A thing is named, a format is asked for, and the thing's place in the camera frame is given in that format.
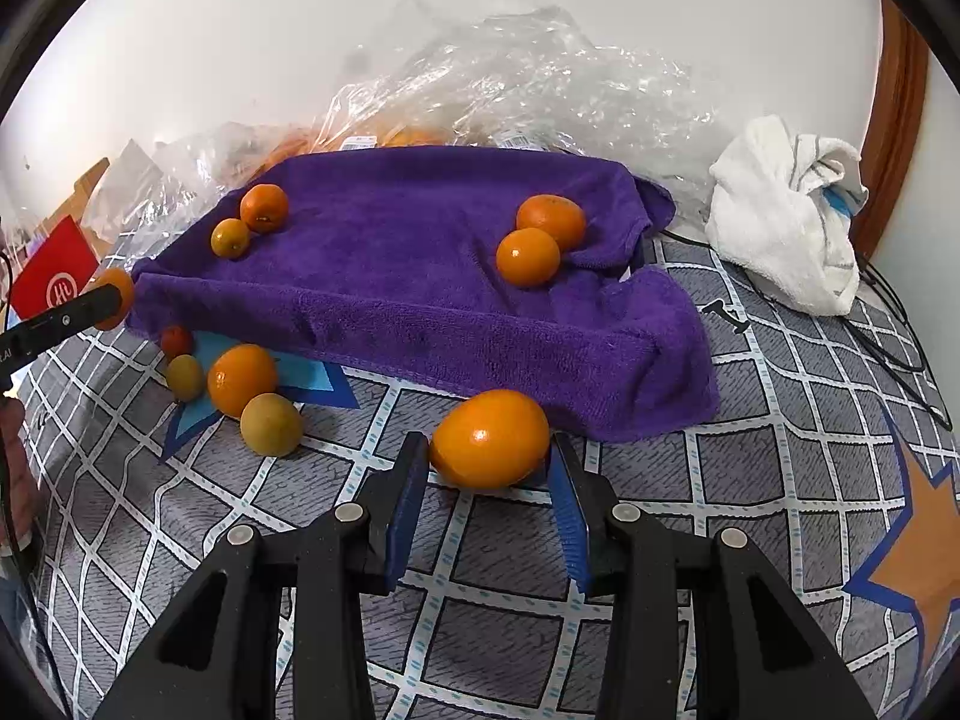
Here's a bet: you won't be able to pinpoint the white plastic bag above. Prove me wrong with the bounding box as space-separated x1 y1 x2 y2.
79 139 164 242

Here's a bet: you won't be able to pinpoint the white crumpled cloth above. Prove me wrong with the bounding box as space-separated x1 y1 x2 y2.
706 115 869 316

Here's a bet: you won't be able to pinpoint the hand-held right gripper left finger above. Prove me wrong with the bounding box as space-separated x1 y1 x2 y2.
94 431 431 720

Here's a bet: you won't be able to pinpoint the pile of bagged oranges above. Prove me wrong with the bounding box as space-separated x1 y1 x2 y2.
251 122 458 170

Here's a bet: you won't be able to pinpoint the yellow-green round fruit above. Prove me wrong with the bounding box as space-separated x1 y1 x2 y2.
240 393 305 458
166 354 205 402

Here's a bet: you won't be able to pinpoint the brown wooden door frame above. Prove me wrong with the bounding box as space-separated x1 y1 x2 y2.
853 0 931 260

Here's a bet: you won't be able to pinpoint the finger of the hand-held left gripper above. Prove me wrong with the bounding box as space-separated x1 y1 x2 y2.
15 281 128 370

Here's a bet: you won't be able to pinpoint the purple towel covered tray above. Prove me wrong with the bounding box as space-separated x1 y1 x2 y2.
124 146 721 443

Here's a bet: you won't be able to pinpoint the person's left hand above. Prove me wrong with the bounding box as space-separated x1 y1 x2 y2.
0 394 38 563

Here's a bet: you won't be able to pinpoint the red paper bag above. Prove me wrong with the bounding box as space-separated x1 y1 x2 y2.
9 214 100 320

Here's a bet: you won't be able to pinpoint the black cables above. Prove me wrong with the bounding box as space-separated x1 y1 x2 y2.
660 229 955 434

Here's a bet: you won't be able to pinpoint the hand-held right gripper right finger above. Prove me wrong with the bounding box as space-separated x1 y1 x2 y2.
550 431 878 720

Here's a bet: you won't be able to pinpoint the crumpled clear plastic bag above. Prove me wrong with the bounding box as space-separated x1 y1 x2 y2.
142 0 725 222

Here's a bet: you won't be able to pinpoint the grey checked bed sheet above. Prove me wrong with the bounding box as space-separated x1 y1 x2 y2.
13 229 960 720

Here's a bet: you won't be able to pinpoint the large orange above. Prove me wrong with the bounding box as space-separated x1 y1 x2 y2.
516 194 587 250

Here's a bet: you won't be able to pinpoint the brown cardboard box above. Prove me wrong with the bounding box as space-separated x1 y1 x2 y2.
54 157 110 220

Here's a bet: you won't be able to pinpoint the small yellowish orange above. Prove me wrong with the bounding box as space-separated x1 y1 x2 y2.
211 218 251 260

